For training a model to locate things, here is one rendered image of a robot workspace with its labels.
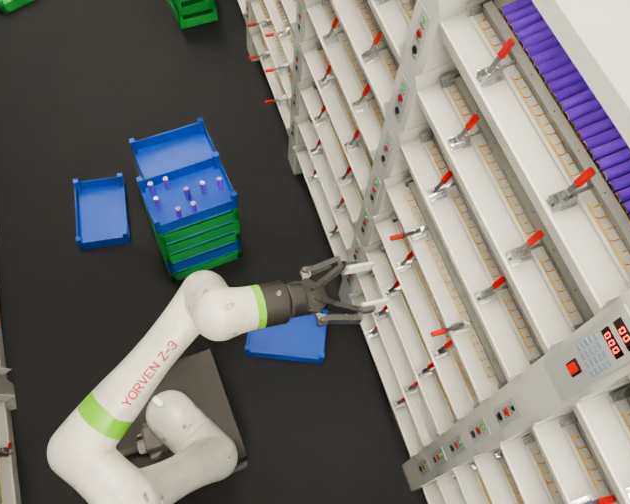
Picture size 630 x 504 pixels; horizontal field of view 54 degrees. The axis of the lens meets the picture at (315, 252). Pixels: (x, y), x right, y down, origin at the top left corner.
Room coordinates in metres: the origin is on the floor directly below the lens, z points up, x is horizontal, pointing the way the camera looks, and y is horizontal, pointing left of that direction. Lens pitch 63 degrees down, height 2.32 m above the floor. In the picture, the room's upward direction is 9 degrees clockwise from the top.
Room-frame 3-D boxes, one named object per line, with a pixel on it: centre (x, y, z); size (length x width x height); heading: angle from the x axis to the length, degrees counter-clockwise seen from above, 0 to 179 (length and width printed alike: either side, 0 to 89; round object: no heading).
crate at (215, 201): (1.13, 0.48, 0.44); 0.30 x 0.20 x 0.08; 123
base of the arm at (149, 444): (0.31, 0.37, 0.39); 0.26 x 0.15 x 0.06; 119
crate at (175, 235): (1.13, 0.48, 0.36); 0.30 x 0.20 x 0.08; 123
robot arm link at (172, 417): (0.34, 0.31, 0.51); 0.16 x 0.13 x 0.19; 58
